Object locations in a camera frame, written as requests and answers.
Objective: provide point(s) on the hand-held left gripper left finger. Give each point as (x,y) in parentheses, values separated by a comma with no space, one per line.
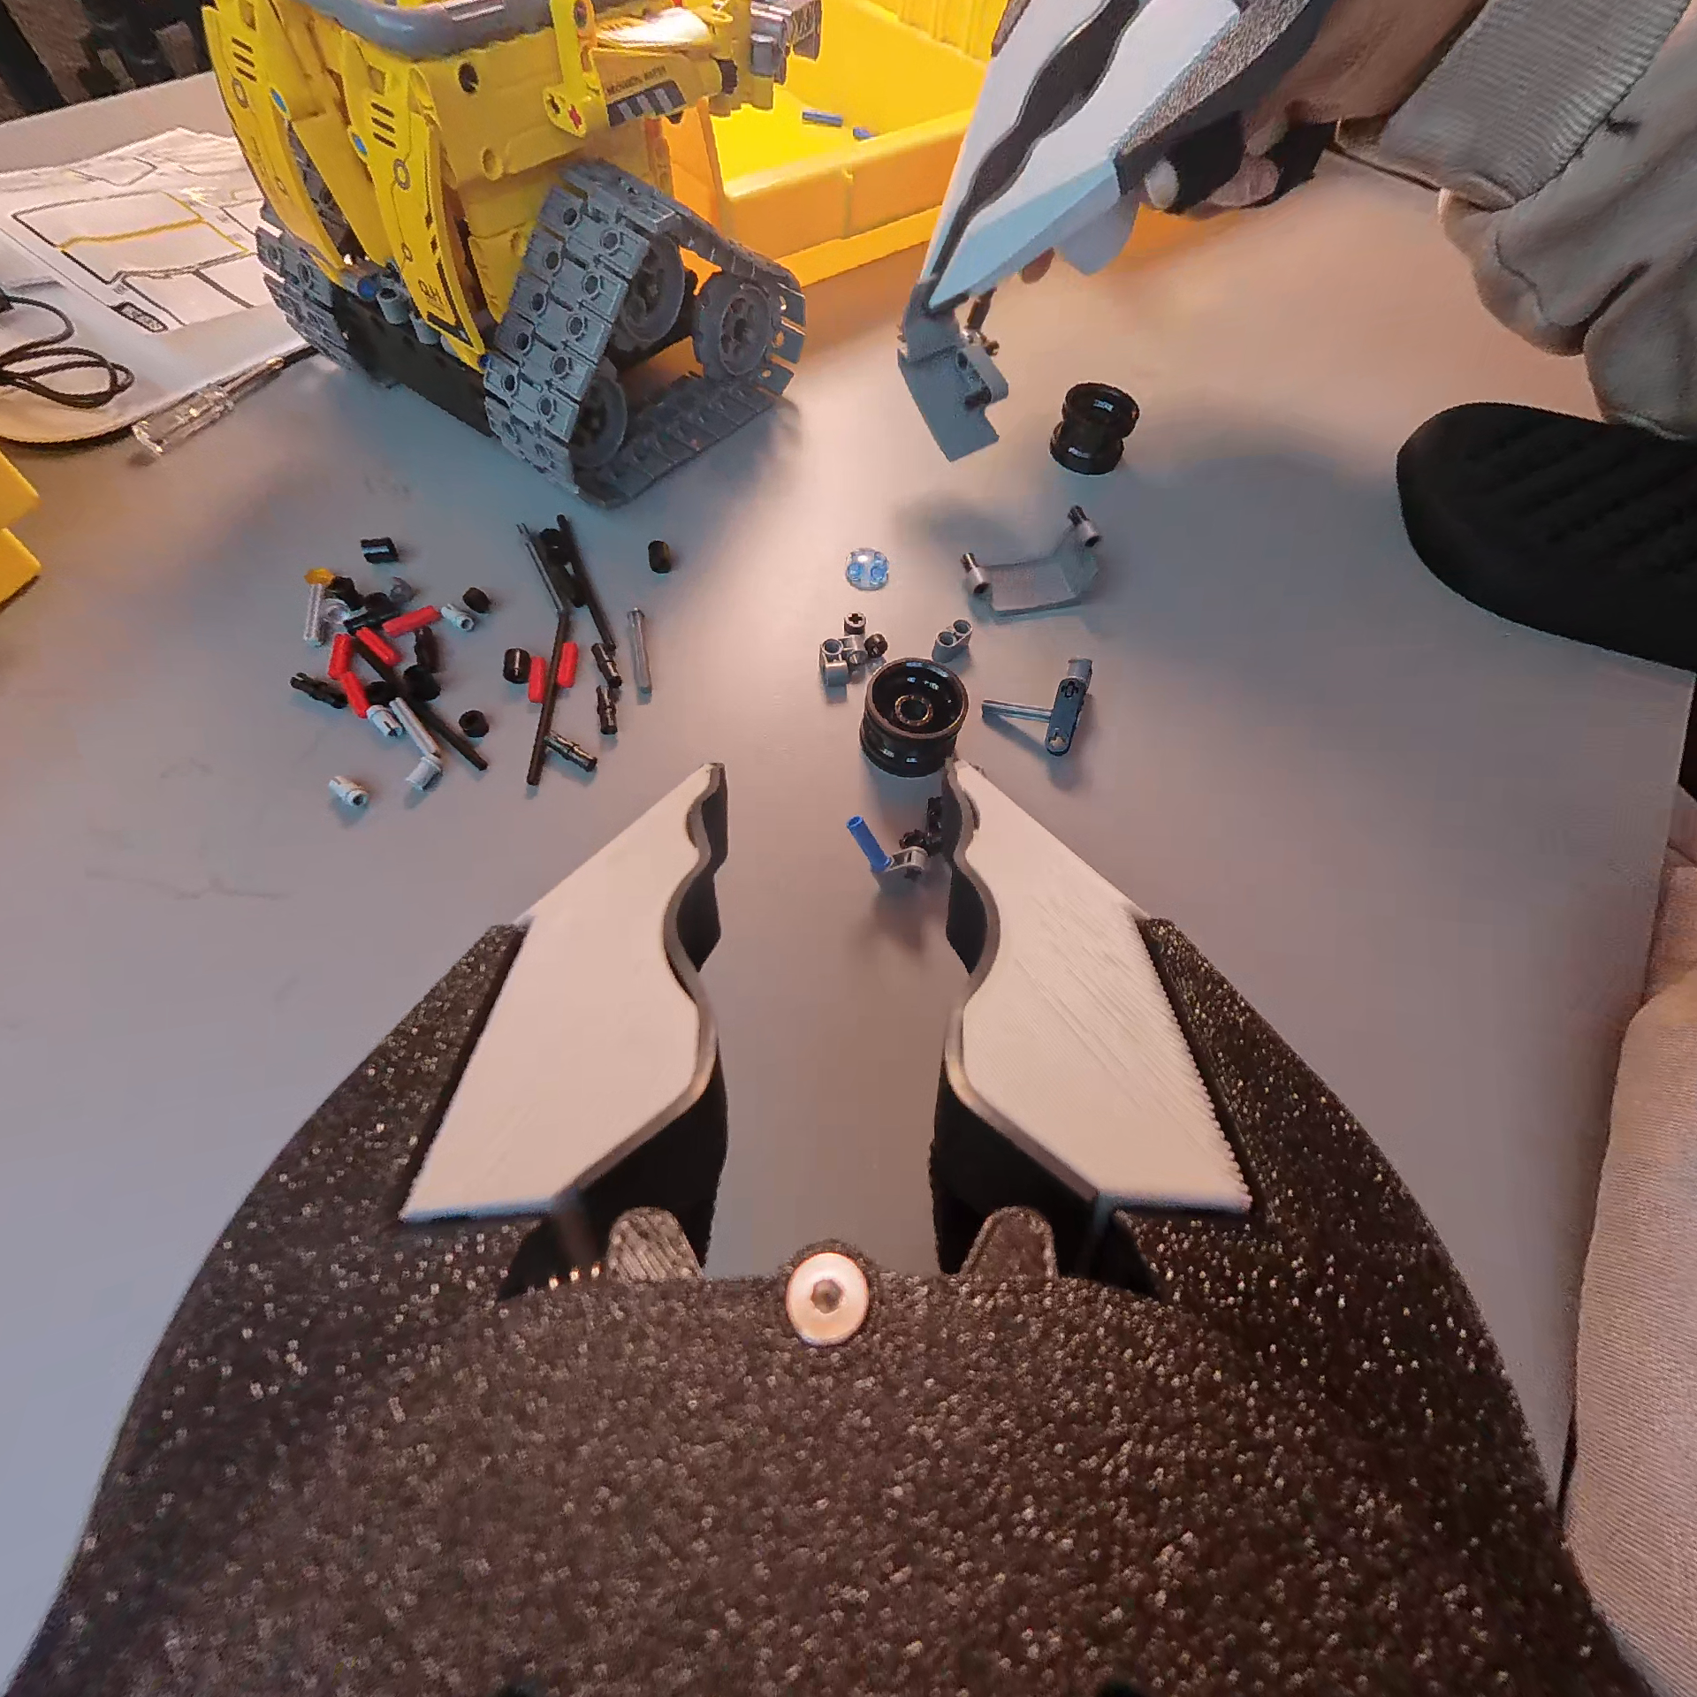
(571,1061)

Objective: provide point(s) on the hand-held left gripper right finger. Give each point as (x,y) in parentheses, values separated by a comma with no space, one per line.
(1087,1061)

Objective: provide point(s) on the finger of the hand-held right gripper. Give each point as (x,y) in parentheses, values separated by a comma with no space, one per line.
(987,161)
(1143,119)

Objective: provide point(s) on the blue toy pin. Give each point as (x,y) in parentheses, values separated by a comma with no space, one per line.
(826,119)

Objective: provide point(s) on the yellow parts tray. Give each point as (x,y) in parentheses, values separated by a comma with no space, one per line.
(994,239)
(797,200)

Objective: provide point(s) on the blue grey connector assembly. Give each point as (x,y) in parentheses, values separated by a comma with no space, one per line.
(916,850)

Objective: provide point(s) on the dark beam with axle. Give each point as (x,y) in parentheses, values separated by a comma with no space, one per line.
(1067,706)

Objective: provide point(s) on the black toy wheel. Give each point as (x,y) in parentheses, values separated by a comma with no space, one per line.
(916,718)

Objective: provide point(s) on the person's right forearm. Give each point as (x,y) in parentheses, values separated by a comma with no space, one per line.
(1566,186)

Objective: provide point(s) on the person's right hand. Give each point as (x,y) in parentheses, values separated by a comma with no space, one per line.
(1355,76)

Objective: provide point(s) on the small black wheel rim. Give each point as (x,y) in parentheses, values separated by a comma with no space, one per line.
(1094,428)

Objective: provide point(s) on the black long axle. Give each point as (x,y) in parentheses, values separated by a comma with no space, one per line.
(548,718)
(590,626)

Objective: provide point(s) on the grey short axle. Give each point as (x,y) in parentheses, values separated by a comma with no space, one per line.
(640,653)

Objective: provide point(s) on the clear round stud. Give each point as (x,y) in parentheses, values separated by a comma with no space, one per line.
(867,568)

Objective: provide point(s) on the pile of small pins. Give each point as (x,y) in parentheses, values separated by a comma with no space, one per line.
(372,646)

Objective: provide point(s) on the yellow tracked toy robot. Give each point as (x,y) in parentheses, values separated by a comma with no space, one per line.
(398,161)

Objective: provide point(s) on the person's beige jacket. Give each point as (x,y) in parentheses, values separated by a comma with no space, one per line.
(1645,1273)

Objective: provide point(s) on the yellow storage bin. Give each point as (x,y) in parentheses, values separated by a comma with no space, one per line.
(16,533)

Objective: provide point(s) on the printed paper sheets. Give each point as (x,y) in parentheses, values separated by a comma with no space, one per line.
(160,239)

